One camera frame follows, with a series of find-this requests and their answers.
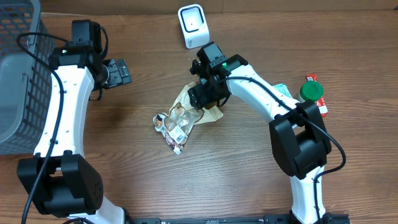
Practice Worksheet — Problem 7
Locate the beige snack pouch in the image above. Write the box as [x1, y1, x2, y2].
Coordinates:
[152, 82, 223, 155]

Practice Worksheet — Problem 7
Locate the teal wet wipes pack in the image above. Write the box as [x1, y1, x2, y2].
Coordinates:
[273, 83, 292, 98]

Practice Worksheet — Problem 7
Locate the green lid jar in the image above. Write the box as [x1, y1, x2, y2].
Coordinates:
[295, 81, 324, 103]

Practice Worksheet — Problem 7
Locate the red snack stick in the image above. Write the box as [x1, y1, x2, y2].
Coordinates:
[306, 73, 328, 117]

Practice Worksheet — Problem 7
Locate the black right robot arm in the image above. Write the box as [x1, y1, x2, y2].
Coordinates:
[188, 55, 331, 223]

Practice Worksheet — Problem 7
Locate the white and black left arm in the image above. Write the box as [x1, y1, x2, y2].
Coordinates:
[17, 44, 132, 223]

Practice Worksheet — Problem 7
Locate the white barcode scanner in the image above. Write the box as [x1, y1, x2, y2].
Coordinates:
[177, 4, 210, 49]

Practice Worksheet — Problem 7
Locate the grey plastic mesh basket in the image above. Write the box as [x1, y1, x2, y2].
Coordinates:
[1, 0, 55, 155]

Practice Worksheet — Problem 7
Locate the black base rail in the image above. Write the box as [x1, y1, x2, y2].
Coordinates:
[130, 213, 351, 224]

